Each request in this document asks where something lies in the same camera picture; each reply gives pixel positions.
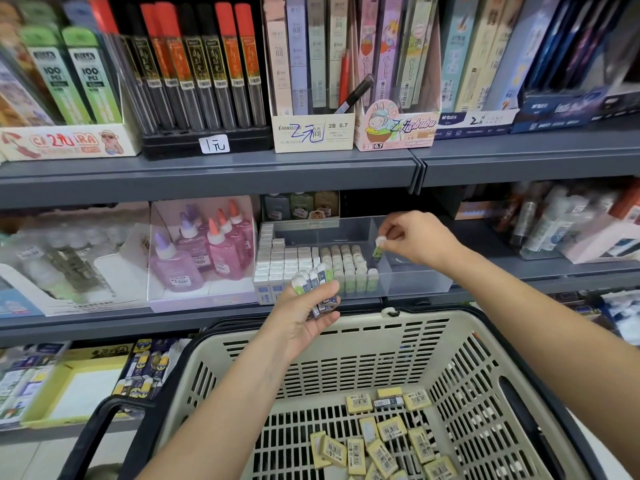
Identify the person's left hand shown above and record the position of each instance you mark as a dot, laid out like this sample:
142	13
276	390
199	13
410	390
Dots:
290	330

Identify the person's right hand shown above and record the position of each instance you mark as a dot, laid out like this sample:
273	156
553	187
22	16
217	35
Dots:
425	240

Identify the rows of white erasers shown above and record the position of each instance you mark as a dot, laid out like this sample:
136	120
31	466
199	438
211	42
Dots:
285	265

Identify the row of white green erasers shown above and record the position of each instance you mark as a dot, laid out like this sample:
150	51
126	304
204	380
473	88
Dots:
350	273

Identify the beige shopping basket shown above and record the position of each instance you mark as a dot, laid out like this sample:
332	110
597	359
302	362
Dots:
370	350

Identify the pile of erasers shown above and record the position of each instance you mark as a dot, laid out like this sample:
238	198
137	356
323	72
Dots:
375	445

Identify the grey store shelves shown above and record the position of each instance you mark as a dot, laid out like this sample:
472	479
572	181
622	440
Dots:
200	180

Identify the person's left forearm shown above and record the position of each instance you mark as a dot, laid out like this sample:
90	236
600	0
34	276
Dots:
220	425

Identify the person's right forearm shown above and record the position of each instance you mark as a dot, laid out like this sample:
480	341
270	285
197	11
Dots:
555	345

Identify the pink glue display box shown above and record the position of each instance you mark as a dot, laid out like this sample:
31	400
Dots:
200	300

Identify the colourful pencil display box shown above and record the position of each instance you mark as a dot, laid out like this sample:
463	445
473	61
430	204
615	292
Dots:
398	127

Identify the blue white display box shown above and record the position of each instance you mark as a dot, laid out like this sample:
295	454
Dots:
480	120

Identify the white pencil display box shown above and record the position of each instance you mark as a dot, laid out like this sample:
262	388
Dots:
310	133

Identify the white glue display box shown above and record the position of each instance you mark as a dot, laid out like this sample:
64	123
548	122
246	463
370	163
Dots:
115	285

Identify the yellow empty display box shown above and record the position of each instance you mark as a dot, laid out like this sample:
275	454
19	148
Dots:
78	393

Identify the white eraser display box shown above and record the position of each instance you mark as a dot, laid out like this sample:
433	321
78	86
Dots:
25	390

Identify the cartoon print display box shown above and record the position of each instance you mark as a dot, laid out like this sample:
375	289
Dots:
65	143

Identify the clear plastic divider tray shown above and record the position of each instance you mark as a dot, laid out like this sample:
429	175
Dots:
420	280

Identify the pink glue bottle orange cap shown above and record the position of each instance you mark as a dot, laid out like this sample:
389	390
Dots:
223	255
245	223
238	238

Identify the translucent glue bottle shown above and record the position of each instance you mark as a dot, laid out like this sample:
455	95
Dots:
302	205
277	207
327	203

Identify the pink glue bottle purple cap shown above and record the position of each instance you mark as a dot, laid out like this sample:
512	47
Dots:
195	243
175	267

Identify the dark blue yellow packets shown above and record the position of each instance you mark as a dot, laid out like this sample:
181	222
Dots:
148	370

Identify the black pen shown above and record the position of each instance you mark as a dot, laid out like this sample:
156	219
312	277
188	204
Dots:
355	93

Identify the white price label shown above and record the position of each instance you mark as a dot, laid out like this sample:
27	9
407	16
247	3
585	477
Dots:
214	144

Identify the black lead tube display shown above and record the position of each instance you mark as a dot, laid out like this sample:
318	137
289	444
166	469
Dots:
185	140

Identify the row of clear glue bottles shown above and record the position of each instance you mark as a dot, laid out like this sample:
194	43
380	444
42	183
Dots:
65	265

